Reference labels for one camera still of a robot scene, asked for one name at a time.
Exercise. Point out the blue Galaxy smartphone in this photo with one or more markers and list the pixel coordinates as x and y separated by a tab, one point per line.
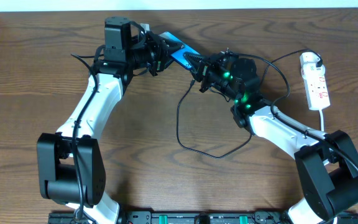
178	56

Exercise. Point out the white USB charger plug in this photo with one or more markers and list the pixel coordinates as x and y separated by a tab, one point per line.
311	58

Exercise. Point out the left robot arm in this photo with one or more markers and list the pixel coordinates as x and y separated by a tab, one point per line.
70	165

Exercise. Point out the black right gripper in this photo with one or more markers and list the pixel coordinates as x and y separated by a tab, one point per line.
205	70

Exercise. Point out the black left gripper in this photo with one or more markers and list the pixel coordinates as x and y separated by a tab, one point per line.
161	52

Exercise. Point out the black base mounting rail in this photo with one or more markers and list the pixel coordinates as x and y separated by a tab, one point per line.
147	217

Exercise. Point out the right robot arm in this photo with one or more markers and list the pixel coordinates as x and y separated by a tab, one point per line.
327	164

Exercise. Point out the white power strip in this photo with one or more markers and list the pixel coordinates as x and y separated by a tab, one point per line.
316	89

